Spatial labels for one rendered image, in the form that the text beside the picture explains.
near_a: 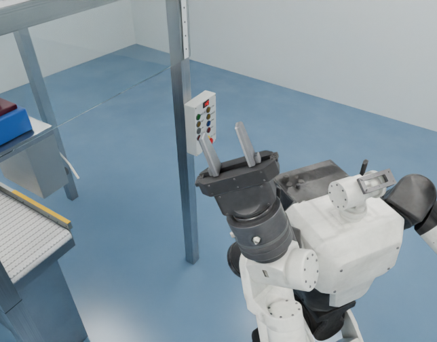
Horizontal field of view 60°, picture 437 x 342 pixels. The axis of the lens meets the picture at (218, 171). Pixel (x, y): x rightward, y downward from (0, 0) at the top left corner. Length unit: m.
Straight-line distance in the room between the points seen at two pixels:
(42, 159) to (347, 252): 0.94
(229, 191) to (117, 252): 2.03
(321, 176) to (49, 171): 0.85
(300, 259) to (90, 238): 2.17
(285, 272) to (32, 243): 1.11
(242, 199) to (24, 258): 1.08
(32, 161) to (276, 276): 0.89
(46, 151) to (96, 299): 1.23
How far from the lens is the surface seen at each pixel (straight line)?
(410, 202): 1.05
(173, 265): 2.40
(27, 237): 1.57
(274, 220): 0.56
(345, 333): 1.34
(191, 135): 1.73
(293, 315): 0.67
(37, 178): 1.32
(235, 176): 0.52
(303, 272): 0.60
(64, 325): 2.04
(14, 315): 1.46
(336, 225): 0.91
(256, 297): 0.68
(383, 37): 3.94
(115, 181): 3.07
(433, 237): 1.09
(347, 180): 0.86
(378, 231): 0.95
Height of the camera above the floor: 1.87
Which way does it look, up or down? 38 degrees down
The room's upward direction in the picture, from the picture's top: straight up
